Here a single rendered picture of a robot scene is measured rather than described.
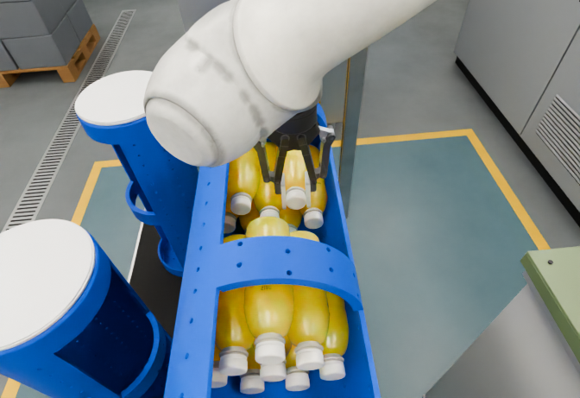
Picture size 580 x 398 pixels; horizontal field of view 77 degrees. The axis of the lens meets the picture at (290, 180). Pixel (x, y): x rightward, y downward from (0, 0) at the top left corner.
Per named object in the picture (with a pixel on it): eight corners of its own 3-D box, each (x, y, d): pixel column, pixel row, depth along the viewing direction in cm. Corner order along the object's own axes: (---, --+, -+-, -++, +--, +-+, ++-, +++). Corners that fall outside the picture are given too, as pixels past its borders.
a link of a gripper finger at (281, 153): (291, 139, 56) (281, 138, 56) (280, 187, 64) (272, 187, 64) (289, 123, 58) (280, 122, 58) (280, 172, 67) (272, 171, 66)
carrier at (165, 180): (185, 219, 190) (149, 263, 173) (121, 66, 125) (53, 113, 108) (232, 237, 181) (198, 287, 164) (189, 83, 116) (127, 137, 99)
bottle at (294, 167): (296, 119, 81) (303, 178, 67) (311, 141, 85) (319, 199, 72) (268, 133, 83) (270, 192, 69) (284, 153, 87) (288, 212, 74)
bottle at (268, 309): (290, 238, 63) (298, 351, 51) (249, 242, 63) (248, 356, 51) (287, 213, 58) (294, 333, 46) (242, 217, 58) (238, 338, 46)
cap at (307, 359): (298, 356, 54) (299, 370, 53) (293, 348, 51) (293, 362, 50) (324, 354, 53) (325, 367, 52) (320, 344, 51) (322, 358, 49)
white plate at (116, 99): (120, 63, 124) (121, 66, 125) (53, 109, 108) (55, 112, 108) (186, 79, 115) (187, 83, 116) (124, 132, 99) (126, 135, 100)
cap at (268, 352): (286, 347, 50) (286, 362, 49) (257, 350, 50) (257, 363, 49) (283, 337, 47) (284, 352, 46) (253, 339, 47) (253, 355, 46)
